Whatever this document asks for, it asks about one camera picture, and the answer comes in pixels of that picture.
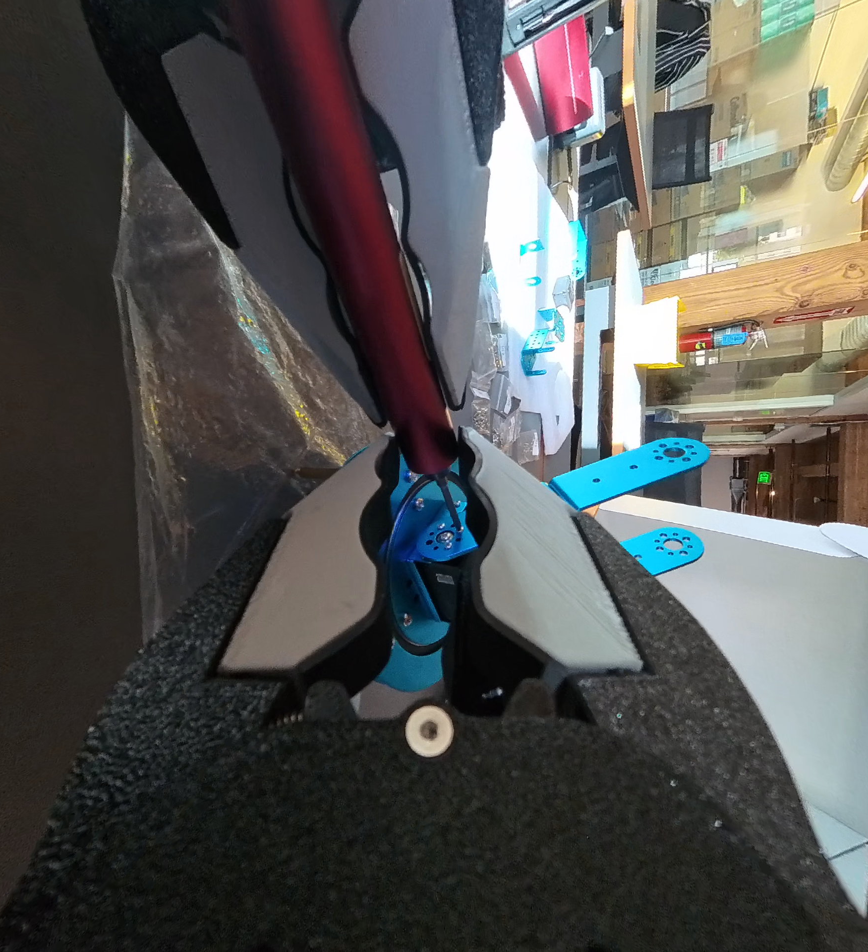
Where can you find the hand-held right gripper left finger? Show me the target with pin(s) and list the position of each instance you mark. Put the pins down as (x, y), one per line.
(307, 580)

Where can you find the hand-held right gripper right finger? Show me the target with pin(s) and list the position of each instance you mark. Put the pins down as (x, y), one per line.
(553, 580)

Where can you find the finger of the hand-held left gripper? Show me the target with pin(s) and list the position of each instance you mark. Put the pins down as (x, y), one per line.
(434, 149)
(248, 163)

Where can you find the red metal tube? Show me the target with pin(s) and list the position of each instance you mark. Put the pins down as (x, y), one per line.
(344, 223)

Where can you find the blue toy robot arm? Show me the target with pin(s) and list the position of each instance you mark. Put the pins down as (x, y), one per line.
(627, 468)

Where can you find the dark desk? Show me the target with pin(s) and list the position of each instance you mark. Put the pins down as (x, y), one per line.
(32, 446)

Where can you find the red box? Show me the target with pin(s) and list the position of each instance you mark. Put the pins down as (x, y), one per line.
(564, 74)

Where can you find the pile of screw bags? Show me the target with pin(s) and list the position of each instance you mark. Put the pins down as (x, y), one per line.
(504, 416)

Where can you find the clear plastic bag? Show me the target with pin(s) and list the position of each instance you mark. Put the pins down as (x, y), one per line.
(203, 357)

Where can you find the orange white cardboard box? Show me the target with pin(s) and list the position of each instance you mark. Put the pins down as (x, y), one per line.
(761, 639)

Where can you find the red fire extinguisher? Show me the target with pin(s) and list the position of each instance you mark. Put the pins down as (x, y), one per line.
(709, 340)

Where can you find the wooden beam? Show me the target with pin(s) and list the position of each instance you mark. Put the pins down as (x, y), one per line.
(791, 279)

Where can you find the small blue metal bracket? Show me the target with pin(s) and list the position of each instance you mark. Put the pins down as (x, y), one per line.
(532, 248)

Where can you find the large blue metal bracket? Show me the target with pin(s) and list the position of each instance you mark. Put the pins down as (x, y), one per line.
(541, 346)

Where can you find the silver air duct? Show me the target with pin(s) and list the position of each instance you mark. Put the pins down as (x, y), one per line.
(861, 111)

